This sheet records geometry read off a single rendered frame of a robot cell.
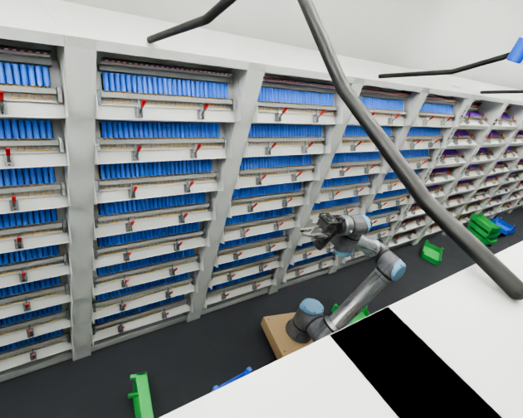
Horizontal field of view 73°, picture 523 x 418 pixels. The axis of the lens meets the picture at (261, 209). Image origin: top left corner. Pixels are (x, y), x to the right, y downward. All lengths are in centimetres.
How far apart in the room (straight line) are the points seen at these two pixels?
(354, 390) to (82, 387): 208
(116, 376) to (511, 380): 211
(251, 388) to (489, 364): 25
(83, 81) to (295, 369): 125
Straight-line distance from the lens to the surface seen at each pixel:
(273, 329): 252
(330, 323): 231
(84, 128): 148
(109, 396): 230
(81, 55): 139
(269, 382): 31
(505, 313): 54
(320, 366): 33
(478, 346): 46
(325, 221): 150
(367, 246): 212
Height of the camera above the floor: 202
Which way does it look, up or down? 32 degrees down
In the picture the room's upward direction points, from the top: 18 degrees clockwise
